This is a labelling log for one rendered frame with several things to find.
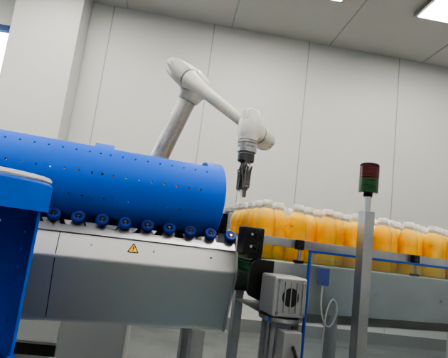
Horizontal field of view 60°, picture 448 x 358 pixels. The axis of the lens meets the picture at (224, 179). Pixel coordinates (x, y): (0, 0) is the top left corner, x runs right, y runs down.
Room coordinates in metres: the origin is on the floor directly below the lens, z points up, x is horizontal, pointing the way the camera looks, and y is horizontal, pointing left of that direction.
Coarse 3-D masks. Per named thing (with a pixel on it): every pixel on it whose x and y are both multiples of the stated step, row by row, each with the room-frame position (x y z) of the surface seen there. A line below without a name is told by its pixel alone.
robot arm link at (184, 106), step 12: (180, 96) 2.06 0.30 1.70; (192, 96) 2.03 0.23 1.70; (180, 108) 2.06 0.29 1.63; (192, 108) 2.09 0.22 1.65; (168, 120) 2.10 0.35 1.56; (180, 120) 2.08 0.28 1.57; (168, 132) 2.09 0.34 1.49; (180, 132) 2.12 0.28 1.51; (156, 144) 2.12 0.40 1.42; (168, 144) 2.10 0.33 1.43; (156, 156) 2.11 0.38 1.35; (168, 156) 2.14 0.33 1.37
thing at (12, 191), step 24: (0, 192) 0.76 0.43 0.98; (24, 192) 0.80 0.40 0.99; (48, 192) 0.88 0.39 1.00; (0, 216) 1.00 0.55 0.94; (24, 216) 0.99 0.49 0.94; (0, 240) 1.00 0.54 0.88; (24, 240) 0.99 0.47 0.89; (0, 264) 1.00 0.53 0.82; (24, 264) 0.98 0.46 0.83; (0, 288) 1.00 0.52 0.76; (24, 288) 0.97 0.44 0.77; (0, 312) 1.00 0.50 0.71; (0, 336) 0.99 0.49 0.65
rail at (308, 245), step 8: (264, 240) 1.35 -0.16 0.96; (272, 240) 1.36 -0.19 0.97; (280, 240) 1.37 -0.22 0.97; (288, 240) 1.37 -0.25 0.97; (304, 248) 1.39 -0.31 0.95; (312, 248) 1.40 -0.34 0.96; (320, 248) 1.41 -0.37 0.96; (328, 248) 1.42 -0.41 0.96; (336, 248) 1.43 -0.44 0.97; (344, 248) 1.44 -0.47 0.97; (352, 248) 1.45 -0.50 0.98; (376, 256) 1.48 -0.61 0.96; (384, 256) 1.49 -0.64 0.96; (392, 256) 1.50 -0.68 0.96; (400, 256) 1.51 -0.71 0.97; (408, 256) 1.52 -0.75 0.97; (424, 256) 1.54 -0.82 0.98; (432, 264) 1.55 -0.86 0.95; (440, 264) 1.57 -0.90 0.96
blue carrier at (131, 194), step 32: (0, 160) 1.17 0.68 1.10; (32, 160) 1.19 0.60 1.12; (64, 160) 1.22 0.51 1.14; (96, 160) 1.26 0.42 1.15; (128, 160) 1.30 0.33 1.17; (160, 160) 1.35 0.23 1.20; (64, 192) 1.24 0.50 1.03; (96, 192) 1.26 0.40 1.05; (128, 192) 1.28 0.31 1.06; (160, 192) 1.31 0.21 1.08; (192, 192) 1.34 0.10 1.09; (224, 192) 1.37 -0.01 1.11; (160, 224) 1.38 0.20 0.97; (192, 224) 1.39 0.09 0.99
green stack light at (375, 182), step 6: (360, 180) 1.28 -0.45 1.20; (366, 180) 1.26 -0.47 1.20; (372, 180) 1.25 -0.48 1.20; (378, 180) 1.27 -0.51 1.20; (360, 186) 1.28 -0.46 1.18; (366, 186) 1.26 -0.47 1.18; (372, 186) 1.25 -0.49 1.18; (378, 186) 1.27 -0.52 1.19; (360, 192) 1.30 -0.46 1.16; (372, 192) 1.27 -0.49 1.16
